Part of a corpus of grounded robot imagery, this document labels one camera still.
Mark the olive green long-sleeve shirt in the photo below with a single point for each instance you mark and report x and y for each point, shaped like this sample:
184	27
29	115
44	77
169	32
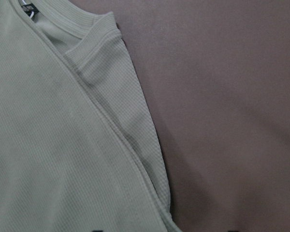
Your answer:
78	148

